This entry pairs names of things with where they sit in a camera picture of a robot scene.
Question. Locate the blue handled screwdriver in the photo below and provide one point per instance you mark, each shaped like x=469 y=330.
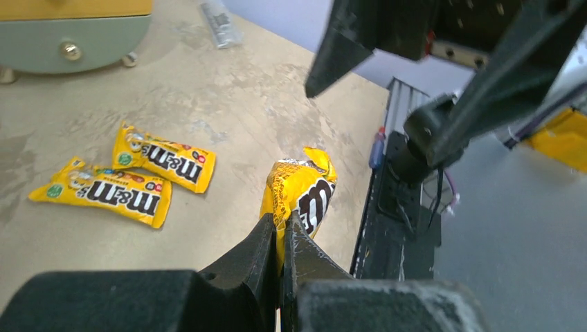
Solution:
x=376 y=153

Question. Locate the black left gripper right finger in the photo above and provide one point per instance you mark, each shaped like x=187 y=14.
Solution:
x=318 y=295

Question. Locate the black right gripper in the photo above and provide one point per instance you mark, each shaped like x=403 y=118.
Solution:
x=520 y=49

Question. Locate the round pastel drawer cabinet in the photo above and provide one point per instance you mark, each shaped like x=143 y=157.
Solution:
x=61 y=37

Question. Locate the yellow M&M bag face down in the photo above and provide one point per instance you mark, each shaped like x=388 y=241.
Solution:
x=302 y=186

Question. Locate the clear plastic packet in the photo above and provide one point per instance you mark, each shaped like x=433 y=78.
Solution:
x=225 y=34

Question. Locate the yellow M&M bag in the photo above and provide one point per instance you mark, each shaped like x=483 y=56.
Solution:
x=140 y=197
x=186 y=165

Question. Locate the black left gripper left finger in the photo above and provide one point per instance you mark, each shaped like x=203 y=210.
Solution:
x=237 y=292

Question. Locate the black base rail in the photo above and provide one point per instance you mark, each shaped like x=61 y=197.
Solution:
x=398 y=235

